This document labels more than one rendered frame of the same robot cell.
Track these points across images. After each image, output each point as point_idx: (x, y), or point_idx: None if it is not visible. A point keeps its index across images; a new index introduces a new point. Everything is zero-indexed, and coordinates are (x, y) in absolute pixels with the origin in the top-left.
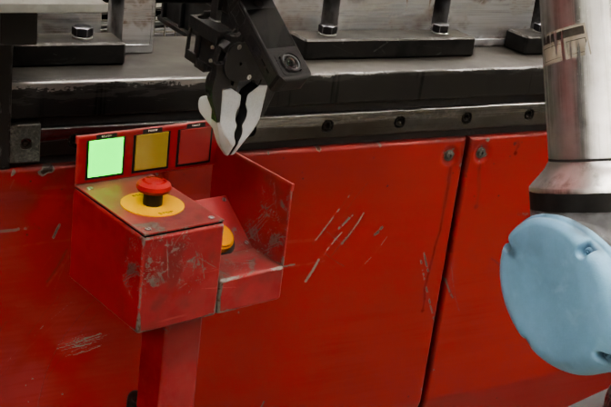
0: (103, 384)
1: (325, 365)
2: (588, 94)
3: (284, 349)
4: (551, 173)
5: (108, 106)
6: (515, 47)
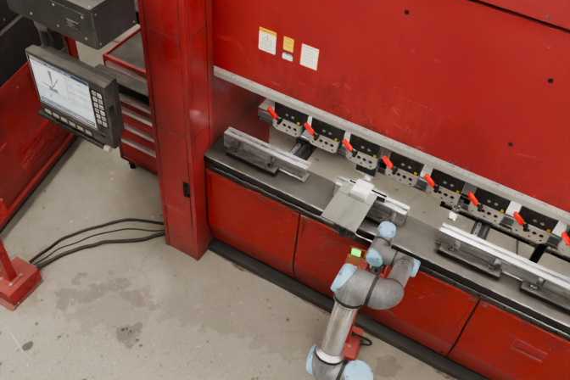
0: None
1: (421, 318)
2: (323, 338)
3: (410, 307)
4: (321, 342)
5: (371, 238)
6: (520, 286)
